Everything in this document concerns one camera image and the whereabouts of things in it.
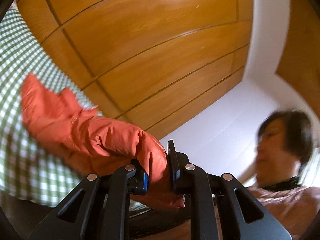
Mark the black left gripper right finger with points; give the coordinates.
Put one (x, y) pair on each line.
(220, 206)

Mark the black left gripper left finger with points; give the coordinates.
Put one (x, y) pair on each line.
(97, 208)

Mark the orange puffer jacket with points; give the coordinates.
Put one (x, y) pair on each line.
(90, 143)

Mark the green white checkered bedsheet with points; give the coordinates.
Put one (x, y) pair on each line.
(28, 171)

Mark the person in pink top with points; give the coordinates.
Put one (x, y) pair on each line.
(284, 147)

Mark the wooden panelled wardrobe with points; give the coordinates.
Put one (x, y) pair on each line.
(153, 63)

